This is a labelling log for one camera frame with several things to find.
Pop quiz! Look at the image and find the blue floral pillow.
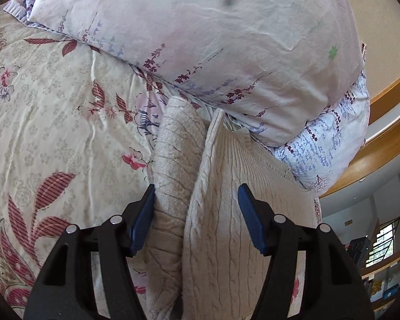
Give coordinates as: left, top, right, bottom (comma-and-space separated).
273, 70, 371, 193

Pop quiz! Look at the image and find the pink floral pillow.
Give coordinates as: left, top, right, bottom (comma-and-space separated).
27, 0, 366, 147

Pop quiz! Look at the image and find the window with grille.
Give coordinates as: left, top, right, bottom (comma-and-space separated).
367, 218, 400, 268

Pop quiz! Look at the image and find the beige cable-knit sweater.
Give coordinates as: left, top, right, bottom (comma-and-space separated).
147, 96, 321, 320

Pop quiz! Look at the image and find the wooden headboard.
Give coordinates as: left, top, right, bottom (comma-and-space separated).
320, 43, 400, 199

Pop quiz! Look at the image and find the black box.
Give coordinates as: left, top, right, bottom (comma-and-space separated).
347, 238, 370, 265

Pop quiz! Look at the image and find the wooden shelf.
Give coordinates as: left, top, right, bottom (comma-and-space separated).
360, 244, 400, 311

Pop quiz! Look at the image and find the cream floral bedspread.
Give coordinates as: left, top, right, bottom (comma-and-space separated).
0, 0, 322, 320

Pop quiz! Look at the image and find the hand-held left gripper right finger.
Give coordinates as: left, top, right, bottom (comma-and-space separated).
237, 183, 376, 320

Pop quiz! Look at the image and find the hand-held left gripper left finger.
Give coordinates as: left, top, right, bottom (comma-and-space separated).
23, 184, 156, 320

